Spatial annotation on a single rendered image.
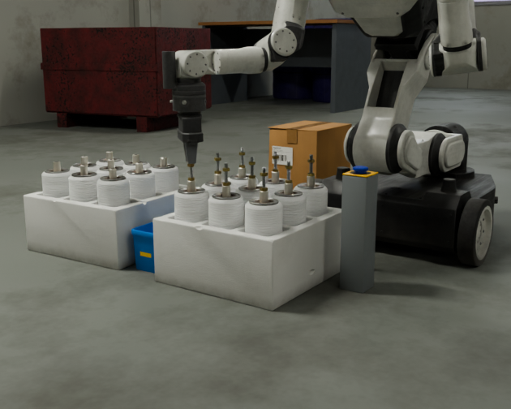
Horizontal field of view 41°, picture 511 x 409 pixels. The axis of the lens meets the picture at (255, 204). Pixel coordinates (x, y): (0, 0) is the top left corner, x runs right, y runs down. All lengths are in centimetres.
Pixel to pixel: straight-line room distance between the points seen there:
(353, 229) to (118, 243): 68
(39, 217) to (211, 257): 67
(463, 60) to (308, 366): 78
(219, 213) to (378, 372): 60
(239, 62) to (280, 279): 58
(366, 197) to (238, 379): 62
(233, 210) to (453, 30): 68
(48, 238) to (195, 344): 83
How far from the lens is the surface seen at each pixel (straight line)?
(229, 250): 174
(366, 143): 200
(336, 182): 223
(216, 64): 186
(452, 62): 170
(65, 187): 222
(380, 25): 201
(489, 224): 219
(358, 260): 182
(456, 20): 166
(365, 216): 178
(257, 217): 170
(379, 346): 155
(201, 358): 148
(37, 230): 226
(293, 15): 195
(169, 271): 189
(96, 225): 206
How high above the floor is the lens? 65
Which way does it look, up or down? 13 degrees down
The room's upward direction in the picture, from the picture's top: straight up
